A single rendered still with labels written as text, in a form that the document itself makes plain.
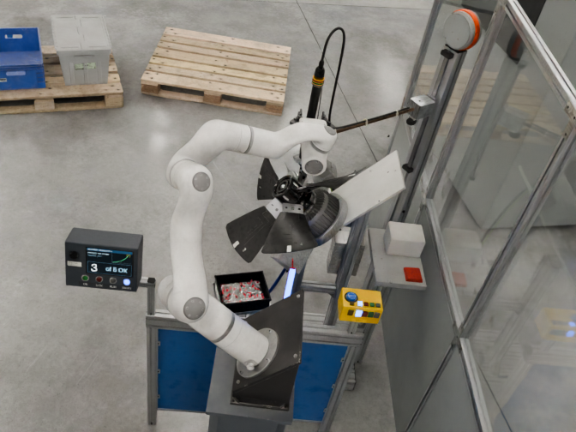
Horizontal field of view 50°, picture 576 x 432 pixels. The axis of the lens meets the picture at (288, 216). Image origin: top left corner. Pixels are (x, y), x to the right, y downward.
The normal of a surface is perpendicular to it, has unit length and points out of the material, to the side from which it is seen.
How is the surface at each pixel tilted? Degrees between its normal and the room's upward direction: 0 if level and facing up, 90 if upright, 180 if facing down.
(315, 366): 90
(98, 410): 0
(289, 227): 10
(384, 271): 0
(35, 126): 0
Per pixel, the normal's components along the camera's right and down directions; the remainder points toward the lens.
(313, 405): 0.00, 0.67
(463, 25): -0.81, 0.30
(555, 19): -0.97, 0.04
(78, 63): 0.31, 0.74
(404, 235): 0.15, -0.73
